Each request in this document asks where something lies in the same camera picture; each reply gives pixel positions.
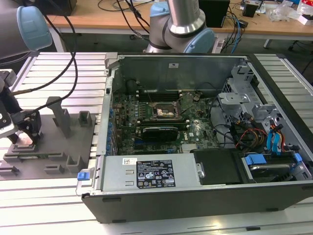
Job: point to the large black box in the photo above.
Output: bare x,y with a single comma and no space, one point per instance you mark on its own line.
61,6

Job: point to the round coin cell battery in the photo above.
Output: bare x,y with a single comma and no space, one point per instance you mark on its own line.
195,98

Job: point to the black graphics card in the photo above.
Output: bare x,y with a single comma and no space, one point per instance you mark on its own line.
159,134

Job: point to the silver power supply unit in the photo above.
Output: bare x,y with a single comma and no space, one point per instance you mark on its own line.
117,176

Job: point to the wooden desk white frame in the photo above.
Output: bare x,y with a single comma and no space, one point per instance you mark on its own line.
97,22

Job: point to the hard disk blue carrier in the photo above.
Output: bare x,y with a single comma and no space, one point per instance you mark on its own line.
254,159

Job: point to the white labelled device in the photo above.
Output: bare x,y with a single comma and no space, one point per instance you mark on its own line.
219,46

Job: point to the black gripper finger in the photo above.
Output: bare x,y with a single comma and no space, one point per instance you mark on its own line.
31,124
13,139

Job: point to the black RAM slot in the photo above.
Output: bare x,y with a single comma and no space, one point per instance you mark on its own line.
182,125
159,98
159,120
159,93

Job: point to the silver chipset heatsink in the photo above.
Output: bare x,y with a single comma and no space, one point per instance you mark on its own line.
189,148

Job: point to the black computer tower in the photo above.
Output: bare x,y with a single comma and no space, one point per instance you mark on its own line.
215,12

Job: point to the small black open box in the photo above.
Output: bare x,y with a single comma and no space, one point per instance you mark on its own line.
250,11

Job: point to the black plastic shroud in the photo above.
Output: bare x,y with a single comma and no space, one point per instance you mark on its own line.
220,166

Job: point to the silver square CPU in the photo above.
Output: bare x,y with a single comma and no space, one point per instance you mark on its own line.
24,139

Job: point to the grey plastic parts rack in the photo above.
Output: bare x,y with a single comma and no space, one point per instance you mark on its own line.
61,147

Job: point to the black open PC case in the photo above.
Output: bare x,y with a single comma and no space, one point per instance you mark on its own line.
171,205

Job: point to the silver metal drive cage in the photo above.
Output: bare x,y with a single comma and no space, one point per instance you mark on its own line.
232,98

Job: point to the small black flat device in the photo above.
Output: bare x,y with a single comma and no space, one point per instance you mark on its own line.
243,23

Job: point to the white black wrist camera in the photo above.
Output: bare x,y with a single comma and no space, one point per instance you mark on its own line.
6,129

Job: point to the white red carton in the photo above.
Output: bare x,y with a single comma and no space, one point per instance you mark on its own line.
305,9

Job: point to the green motherboard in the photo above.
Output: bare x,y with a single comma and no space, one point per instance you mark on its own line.
200,127

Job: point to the blue plastic latch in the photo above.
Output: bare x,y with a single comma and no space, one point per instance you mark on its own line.
83,176

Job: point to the black CPU socket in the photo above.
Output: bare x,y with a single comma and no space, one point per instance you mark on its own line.
166,110

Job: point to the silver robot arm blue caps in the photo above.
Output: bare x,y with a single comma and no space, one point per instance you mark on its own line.
178,17

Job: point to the clear plastic bag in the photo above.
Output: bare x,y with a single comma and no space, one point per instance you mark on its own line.
281,11

